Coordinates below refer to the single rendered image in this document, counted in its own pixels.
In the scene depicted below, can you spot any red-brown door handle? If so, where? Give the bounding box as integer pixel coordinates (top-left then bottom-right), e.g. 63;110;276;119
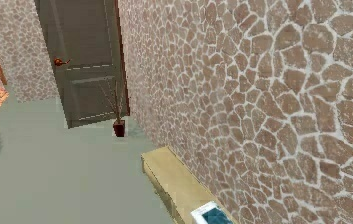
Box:
53;57;72;67

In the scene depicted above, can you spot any grey-brown room door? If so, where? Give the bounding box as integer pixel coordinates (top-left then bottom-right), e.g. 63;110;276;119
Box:
34;0;131;130

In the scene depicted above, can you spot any dry twig plant red pot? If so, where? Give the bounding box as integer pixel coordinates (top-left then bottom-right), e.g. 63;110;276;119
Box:
98;79;129;138

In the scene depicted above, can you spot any white and teal box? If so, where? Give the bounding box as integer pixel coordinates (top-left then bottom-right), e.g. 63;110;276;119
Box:
190;200;234;224

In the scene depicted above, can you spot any light wooden low cabinet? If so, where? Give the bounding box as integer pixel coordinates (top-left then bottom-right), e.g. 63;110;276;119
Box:
140;145;240;224

